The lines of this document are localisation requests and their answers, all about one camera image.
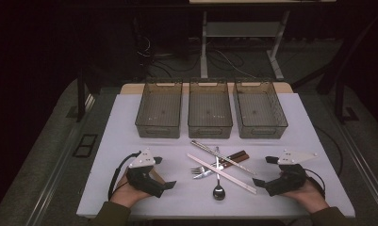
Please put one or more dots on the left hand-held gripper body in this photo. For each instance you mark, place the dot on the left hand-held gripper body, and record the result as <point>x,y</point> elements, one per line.
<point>144,180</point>

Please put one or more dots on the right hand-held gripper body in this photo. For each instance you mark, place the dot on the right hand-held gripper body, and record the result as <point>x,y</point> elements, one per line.
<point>288,182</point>

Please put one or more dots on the silver metal spoon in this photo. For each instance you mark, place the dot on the silver metal spoon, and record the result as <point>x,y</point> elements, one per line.
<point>218,193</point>

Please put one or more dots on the translucent brown plastic bin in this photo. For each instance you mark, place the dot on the translucent brown plastic bin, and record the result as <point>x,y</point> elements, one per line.
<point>208,106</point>
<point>259,106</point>
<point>158,109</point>

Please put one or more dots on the person's left hand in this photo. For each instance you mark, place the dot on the person's left hand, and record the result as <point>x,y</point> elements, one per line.
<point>125,194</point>

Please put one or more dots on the person's right hand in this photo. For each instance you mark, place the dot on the person's right hand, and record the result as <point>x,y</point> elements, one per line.
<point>310,199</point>

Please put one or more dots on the tan flat strip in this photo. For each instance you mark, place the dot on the tan flat strip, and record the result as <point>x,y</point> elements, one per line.
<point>157,176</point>

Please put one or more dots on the white table mat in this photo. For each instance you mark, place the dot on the white table mat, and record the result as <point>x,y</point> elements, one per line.
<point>189,204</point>

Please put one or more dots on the black metal stand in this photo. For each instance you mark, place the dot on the black metal stand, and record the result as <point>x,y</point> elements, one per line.
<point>339,100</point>
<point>80,100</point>

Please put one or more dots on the black slanted stand legs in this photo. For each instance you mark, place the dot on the black slanted stand legs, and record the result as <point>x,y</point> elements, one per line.
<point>325,84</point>

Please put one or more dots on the white desk with shelf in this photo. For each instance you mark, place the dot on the white desk with shelf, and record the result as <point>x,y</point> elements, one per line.
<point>240,29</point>

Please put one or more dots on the black floor hatch frame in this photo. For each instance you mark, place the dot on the black floor hatch frame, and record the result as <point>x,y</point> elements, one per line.
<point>83,150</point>

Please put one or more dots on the aluminium floor rail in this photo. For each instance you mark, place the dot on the aluminium floor rail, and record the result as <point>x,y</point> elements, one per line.
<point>366,175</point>
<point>62,163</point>

